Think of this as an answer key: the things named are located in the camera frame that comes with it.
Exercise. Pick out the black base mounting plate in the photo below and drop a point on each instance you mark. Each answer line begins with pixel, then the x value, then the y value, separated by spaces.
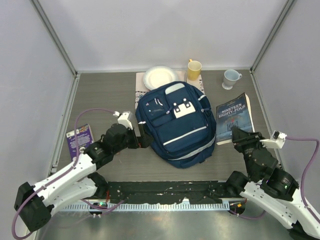
pixel 166 192

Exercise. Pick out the white paper plate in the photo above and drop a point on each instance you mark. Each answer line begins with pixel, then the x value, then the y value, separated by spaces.
pixel 158 76

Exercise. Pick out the slotted cable duct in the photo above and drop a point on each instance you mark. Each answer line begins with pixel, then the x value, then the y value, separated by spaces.
pixel 185 205

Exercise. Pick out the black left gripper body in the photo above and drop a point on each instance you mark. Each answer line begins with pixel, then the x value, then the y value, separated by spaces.
pixel 119 147

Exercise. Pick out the blue student backpack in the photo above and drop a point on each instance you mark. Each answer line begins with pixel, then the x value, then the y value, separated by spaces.
pixel 180 119

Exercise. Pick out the purple paperback book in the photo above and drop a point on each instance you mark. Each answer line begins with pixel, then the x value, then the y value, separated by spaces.
pixel 84 139

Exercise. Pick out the light blue mug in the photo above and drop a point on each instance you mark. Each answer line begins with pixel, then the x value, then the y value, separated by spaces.
pixel 230 78

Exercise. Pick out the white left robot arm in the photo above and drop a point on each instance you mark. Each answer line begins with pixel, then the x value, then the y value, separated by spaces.
pixel 36 204

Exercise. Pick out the yellow mug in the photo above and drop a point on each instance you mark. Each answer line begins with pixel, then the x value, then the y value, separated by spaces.
pixel 194 68

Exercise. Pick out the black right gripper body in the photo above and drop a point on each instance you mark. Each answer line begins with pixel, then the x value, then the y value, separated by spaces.
pixel 246 149

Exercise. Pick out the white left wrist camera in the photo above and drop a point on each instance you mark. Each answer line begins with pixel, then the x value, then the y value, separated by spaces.
pixel 124 119

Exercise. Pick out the Nineteen Eighty-Four book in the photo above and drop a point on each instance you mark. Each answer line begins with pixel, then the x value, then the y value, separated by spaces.
pixel 234 113

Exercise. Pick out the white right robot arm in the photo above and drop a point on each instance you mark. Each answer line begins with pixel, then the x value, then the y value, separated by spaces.
pixel 270 187

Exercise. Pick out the patterned cloth placemat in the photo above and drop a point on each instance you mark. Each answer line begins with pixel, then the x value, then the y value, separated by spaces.
pixel 141 89

